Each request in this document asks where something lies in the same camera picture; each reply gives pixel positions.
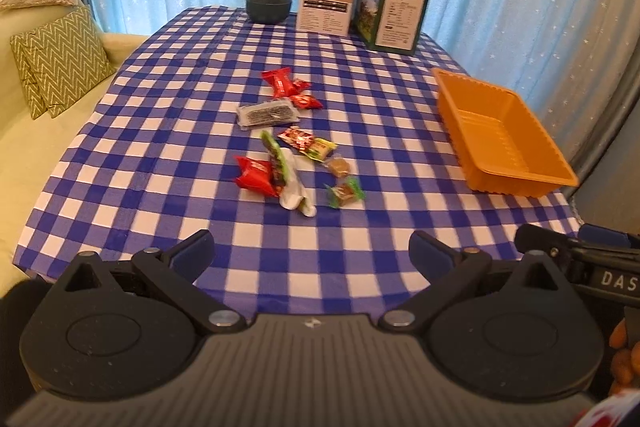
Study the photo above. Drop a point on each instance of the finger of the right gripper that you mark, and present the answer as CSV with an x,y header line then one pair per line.
x,y
556,245

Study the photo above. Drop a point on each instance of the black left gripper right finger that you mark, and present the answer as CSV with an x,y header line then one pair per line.
x,y
452,276

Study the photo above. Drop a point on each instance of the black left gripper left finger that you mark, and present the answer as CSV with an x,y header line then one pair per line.
x,y
170,275

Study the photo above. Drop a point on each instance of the green candy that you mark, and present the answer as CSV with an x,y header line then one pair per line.
x,y
344,192

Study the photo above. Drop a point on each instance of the red snack packet white text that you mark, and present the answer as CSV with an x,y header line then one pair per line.
x,y
255,176

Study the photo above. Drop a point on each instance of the green white nut packet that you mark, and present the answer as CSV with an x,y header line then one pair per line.
x,y
291,191

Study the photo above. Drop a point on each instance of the brown caramel candy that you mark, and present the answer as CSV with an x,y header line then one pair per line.
x,y
338,166

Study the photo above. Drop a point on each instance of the yellow green candy packet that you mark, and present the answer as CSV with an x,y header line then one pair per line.
x,y
319,149

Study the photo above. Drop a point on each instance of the red brown candy bar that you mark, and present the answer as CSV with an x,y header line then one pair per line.
x,y
296,138

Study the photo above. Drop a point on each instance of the clear black seaweed packet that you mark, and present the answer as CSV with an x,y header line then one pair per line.
x,y
267,114

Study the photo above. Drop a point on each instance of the small red candy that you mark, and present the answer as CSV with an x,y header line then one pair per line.
x,y
301,85
305,101

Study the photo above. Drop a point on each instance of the large red snack packet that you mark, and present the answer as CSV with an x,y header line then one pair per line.
x,y
280,82

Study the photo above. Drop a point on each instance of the person's right hand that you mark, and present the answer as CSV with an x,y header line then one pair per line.
x,y
625,365

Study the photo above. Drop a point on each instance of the orange plastic tray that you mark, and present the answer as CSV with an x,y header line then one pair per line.
x,y
500,144

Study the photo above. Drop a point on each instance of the blue white checkered tablecloth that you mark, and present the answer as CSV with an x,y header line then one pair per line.
x,y
155,162

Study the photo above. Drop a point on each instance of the light yellow sofa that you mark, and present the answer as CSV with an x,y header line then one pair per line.
x,y
30,148

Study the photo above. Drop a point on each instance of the grey curtain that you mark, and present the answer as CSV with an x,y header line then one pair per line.
x,y
608,162

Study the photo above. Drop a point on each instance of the green chevron pillow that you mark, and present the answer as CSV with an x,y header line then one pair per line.
x,y
59,62

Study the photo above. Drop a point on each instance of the green tea box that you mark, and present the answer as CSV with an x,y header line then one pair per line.
x,y
392,26

